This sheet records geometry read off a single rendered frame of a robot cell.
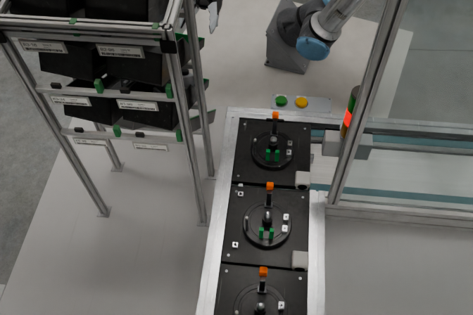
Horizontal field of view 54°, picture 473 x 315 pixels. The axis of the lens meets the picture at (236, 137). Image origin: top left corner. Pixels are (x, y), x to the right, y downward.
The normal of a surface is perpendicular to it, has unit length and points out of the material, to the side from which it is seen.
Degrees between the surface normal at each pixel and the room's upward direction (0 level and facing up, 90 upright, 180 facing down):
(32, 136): 0
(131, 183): 0
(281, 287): 0
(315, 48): 100
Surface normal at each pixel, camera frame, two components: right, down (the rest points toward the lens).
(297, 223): -0.03, -0.57
